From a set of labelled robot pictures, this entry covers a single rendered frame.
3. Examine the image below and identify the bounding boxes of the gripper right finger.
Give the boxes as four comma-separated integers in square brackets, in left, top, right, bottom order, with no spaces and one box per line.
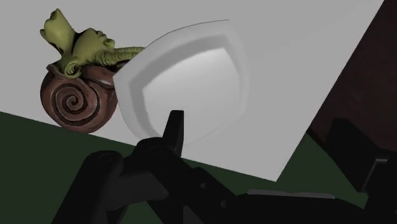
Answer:
[324,118,397,224]

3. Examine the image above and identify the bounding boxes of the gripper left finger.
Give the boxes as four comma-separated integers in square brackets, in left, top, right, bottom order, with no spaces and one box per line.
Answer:
[51,109,238,224]

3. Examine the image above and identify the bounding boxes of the white square plate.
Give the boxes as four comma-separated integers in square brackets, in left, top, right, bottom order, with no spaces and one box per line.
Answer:
[113,19,251,146]

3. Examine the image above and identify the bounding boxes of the green and brown snail figure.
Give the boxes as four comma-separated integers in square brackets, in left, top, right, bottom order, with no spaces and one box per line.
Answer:
[39,8,146,134]

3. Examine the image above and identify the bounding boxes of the white table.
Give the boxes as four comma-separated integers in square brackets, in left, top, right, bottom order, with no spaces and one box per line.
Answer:
[0,0,386,183]

